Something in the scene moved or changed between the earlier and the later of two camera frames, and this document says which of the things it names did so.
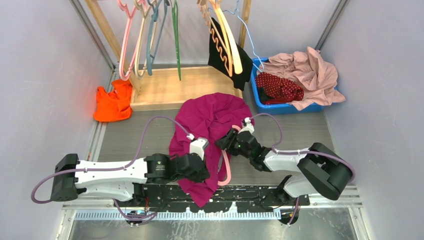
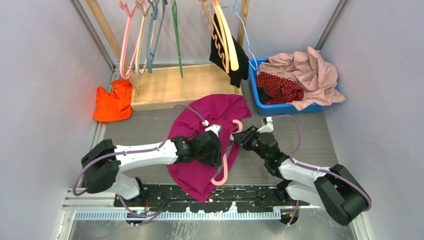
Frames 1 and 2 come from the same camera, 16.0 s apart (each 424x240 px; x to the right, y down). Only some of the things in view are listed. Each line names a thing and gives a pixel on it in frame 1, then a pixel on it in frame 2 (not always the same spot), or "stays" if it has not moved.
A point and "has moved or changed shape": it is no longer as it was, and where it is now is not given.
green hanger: (174, 7) stays
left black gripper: (202, 175) to (215, 160)
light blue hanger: (236, 11) has moved or changed shape
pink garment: (317, 78) stays
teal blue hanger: (154, 9) stays
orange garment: (115, 105) stays
